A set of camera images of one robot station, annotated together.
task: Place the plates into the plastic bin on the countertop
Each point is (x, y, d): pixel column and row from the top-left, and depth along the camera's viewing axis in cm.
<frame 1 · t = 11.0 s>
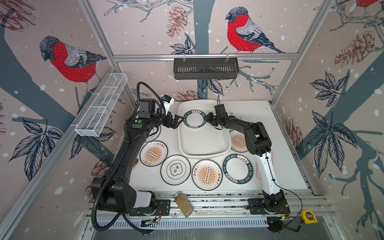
left hand: (175, 115, 76), fingers open
right hand: (204, 119, 108), fingers open
white plastic bin: (208, 141, 100), on the table
small green rim plate: (194, 119, 113), on the table
large green rim plate: (238, 168, 88), on the table
front orange sunburst plate: (207, 174, 86), on the table
front white black-line plate: (175, 170, 87), on the table
left orange sunburst plate: (153, 153, 95), on the table
back left white plate: (154, 134, 66), point 33 cm above the table

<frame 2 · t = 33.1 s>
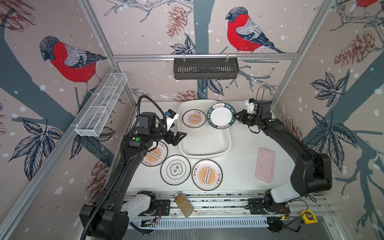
left hand: (178, 128, 72), fingers open
right hand: (232, 116, 85), fingers closed
large green rim plate: (221, 115, 91), point 19 cm above the table
right orange sunburst plate: (194, 118, 113), on the table
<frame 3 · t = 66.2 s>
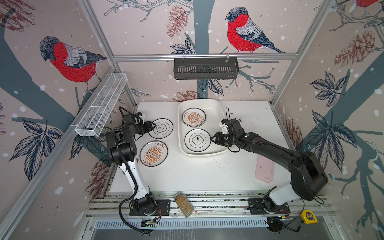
left hand: (151, 125, 103), fingers open
right hand: (210, 140, 85), fingers open
front orange sunburst plate: (194, 117, 112), point 2 cm above the table
front white black-line plate: (197, 140, 100), on the table
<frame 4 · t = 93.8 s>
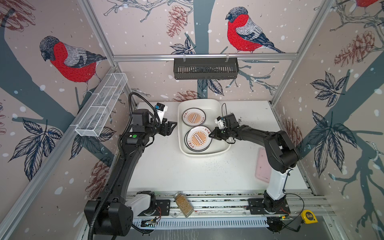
left hand: (170, 120, 74), fingers open
right hand: (208, 136, 94), fingers closed
left orange sunburst plate: (197, 138, 99), point 3 cm above the table
